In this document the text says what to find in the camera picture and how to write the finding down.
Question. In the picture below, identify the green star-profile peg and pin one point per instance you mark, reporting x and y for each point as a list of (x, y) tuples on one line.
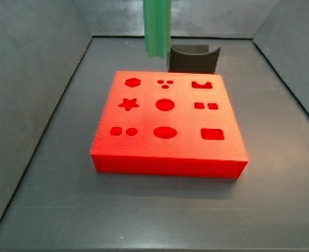
[(156, 16)]

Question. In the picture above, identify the red shape-sorting block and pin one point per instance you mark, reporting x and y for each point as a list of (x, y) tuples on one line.
[(168, 125)]

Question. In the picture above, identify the dark grey curved block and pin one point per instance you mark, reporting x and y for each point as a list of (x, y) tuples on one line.
[(192, 59)]

